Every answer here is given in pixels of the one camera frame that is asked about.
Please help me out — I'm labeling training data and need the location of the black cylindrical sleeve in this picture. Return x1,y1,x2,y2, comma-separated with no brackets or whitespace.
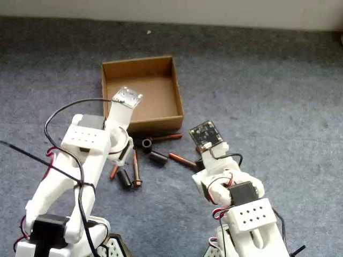
148,150,169,167
117,168,133,191
141,138,154,154

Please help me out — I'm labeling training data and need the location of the black cable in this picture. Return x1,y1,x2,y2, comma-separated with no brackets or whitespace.
272,208,307,257
43,99,113,257
0,140,96,188

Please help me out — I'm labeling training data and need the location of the brown cardboard box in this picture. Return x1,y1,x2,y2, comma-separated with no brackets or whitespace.
101,55,185,134

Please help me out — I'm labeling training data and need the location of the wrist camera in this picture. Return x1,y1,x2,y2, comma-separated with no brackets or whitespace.
189,120,225,152
111,86,144,109

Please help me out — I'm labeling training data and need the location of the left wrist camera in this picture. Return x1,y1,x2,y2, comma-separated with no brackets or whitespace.
111,86,144,109

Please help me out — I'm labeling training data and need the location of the copper-coloured bolt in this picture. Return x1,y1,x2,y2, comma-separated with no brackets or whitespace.
131,149,143,188
151,133,183,141
109,163,120,180
168,152,198,168

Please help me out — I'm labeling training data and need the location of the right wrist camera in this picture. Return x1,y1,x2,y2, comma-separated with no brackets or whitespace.
189,120,225,152

